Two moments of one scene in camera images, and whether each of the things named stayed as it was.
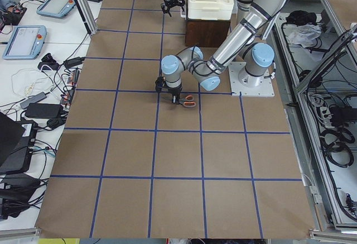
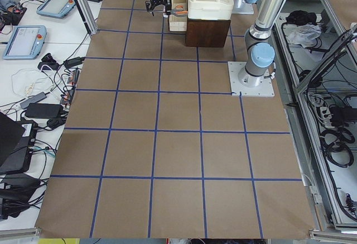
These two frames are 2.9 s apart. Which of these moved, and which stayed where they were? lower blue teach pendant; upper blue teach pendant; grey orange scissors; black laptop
Moved: grey orange scissors
Stayed: upper blue teach pendant; lower blue teach pendant; black laptop
